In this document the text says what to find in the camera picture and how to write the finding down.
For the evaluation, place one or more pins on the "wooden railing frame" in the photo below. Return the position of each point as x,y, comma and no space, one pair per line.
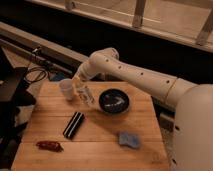
186,21

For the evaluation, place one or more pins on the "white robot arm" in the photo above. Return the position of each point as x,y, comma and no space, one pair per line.
193,105

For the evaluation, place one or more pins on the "red snack packet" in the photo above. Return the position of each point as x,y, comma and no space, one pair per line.
49,145

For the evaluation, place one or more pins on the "black bowl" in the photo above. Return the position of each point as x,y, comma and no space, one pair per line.
113,101

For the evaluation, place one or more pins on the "white plastic cup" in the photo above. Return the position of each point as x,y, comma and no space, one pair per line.
66,88

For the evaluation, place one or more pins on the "dark chair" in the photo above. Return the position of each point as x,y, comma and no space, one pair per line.
13,93

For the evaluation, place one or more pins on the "blue sponge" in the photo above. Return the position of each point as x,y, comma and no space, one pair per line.
128,139

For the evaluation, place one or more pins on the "white plastic bottle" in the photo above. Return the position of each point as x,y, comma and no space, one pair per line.
85,94

